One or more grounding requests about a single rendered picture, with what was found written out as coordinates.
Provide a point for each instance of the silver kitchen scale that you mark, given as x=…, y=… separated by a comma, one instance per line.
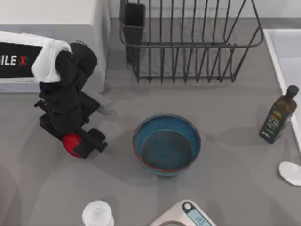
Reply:
x=188, y=215

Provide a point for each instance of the white spoon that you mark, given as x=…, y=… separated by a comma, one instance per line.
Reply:
x=291, y=173

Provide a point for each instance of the black utensil holder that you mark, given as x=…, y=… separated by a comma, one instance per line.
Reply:
x=134, y=21

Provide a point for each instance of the red round fruit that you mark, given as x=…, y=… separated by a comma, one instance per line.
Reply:
x=69, y=142

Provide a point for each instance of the white cabinet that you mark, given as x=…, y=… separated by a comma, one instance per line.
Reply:
x=58, y=14

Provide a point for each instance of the blue bowl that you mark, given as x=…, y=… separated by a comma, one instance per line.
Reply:
x=167, y=146

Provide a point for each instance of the dark olive oil bottle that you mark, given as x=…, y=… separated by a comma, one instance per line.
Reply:
x=277, y=117

